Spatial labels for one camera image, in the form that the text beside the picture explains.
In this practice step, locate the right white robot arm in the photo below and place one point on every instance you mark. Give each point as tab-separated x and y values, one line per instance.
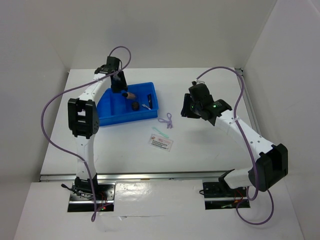
270	161

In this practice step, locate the beige foundation bottle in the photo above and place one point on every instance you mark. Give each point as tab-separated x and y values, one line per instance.
129	95

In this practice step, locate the blue plastic organizer tray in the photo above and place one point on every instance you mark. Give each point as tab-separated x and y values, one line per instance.
113	108

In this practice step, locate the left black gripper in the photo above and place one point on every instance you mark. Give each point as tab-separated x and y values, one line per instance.
116	89

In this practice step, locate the aluminium right rail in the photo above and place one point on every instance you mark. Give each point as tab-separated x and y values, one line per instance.
245	108

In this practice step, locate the aluminium rail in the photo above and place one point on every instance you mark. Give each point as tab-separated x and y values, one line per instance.
245	108
137	176

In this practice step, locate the makeup sticker card packet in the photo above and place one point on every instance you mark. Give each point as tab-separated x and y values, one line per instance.
160	142

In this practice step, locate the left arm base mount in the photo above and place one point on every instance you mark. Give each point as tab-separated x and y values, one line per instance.
81	202

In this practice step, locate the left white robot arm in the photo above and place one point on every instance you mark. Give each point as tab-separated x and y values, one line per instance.
84	123

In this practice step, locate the dark brown cream jar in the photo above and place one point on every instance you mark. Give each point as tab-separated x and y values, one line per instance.
135	106

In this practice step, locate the mint green small brush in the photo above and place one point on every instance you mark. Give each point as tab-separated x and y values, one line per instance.
160	133

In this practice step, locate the aluminium front rail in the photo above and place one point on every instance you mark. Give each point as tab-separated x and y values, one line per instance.
137	176

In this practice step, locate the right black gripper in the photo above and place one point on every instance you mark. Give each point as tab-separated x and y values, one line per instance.
185	110

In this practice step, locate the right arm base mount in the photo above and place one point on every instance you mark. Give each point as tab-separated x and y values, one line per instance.
215	198

